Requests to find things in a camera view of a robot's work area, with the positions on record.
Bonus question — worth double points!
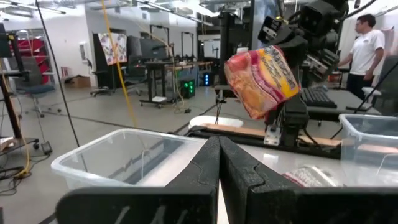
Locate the black desk wooden top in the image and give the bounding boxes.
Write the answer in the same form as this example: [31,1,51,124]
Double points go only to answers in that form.
[139,60,215,109]

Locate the cardboard box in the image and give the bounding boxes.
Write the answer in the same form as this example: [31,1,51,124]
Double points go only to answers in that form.
[63,75,91,88]

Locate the maroon Maruchan noodle pack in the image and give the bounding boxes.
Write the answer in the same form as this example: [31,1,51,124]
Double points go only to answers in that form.
[282,165,340,188]

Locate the orange-red Maruchan noodle pack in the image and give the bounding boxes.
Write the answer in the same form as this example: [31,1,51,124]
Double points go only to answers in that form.
[223,45,301,121]

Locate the computer tower blue lights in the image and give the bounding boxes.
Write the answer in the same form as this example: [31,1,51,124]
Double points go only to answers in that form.
[201,73,214,87]

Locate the floral cloth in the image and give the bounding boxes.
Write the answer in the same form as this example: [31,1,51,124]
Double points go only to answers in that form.
[98,32,128,66]

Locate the person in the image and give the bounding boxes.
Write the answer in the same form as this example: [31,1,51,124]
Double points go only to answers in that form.
[338,14,386,100]

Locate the blue-grey office chair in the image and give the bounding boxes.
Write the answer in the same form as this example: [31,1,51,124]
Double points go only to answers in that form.
[15,55,62,118]

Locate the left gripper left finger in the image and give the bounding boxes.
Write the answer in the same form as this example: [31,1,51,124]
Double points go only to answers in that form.
[55,136,221,224]

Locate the red shelving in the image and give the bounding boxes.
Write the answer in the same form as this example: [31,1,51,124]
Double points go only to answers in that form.
[9,29,52,85]

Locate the tall black equipment rack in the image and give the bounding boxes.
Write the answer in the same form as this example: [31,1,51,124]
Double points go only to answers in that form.
[217,0,261,94]

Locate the black keyboard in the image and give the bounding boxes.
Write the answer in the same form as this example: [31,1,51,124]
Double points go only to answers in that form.
[300,86,338,109]

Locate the clear plastic bin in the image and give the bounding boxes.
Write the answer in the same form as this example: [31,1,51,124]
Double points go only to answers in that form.
[50,128,208,190]
[338,113,398,187]

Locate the wooden table board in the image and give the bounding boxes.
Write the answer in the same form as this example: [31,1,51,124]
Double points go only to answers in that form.
[201,123,342,147]

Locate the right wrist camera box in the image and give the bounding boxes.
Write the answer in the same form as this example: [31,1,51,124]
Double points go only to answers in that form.
[257,15,283,44]

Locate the yellow hanging cable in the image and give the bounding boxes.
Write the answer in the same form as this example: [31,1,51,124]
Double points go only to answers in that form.
[99,0,138,128]

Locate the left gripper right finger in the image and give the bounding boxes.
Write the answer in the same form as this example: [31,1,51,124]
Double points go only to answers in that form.
[219,136,398,224]

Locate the grey chair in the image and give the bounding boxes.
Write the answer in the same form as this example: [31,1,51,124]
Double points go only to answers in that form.
[361,55,398,116]

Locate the black hanging cable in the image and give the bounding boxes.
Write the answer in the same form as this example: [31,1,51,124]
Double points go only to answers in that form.
[34,0,81,147]

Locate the black rolling stand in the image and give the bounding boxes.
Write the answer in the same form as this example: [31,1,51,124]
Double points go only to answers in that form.
[0,23,53,156]

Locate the computer tower green lights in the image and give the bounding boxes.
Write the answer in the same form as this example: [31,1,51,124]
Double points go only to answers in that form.
[180,79,196,100]

